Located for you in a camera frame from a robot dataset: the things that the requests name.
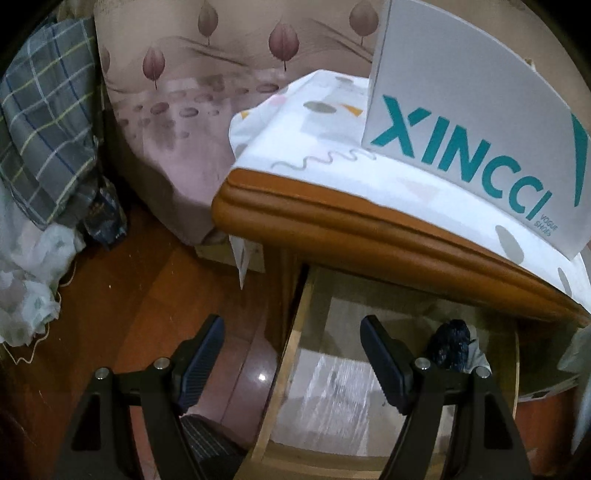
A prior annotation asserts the white floral cloth pile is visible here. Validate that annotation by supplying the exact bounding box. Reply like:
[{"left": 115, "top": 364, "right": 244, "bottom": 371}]
[{"left": 0, "top": 203, "right": 88, "bottom": 347}]

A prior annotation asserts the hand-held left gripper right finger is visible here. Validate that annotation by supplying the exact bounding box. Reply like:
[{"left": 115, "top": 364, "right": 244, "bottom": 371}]
[{"left": 359, "top": 315, "right": 532, "bottom": 480}]

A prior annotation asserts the white cloth with pastel shapes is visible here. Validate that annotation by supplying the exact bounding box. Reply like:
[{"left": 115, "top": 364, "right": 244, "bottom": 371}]
[{"left": 229, "top": 69, "right": 591, "bottom": 305}]

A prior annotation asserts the wooden nightstand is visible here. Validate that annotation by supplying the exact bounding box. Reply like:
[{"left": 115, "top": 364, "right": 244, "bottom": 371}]
[{"left": 211, "top": 168, "right": 591, "bottom": 398}]

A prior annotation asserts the wooden drawer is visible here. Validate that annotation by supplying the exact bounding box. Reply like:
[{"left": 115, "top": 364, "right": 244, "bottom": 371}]
[{"left": 240, "top": 265, "right": 522, "bottom": 480}]

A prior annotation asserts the dark blue patterned bag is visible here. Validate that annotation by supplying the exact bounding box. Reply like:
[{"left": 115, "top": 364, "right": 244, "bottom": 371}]
[{"left": 83, "top": 178, "right": 129, "bottom": 247}]

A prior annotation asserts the white shoe box teal print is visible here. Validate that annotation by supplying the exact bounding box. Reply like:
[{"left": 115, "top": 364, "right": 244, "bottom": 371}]
[{"left": 361, "top": 0, "right": 591, "bottom": 261}]

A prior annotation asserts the leaf-print beige fabric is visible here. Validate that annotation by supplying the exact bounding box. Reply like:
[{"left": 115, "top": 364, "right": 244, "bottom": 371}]
[{"left": 95, "top": 0, "right": 386, "bottom": 246}]

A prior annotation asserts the grey plaid cloth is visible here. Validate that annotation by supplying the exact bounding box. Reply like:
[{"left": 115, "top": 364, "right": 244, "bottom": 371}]
[{"left": 0, "top": 18, "right": 105, "bottom": 232}]

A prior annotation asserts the white paper drawer liner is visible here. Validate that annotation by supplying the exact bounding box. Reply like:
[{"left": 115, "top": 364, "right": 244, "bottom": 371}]
[{"left": 277, "top": 295, "right": 462, "bottom": 444}]

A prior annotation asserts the dark blue underwear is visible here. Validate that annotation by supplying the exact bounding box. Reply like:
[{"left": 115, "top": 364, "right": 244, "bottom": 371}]
[{"left": 429, "top": 319, "right": 474, "bottom": 370}]

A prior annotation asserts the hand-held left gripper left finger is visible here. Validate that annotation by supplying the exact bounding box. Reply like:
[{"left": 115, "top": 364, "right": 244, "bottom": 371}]
[{"left": 53, "top": 314, "right": 225, "bottom": 480}]

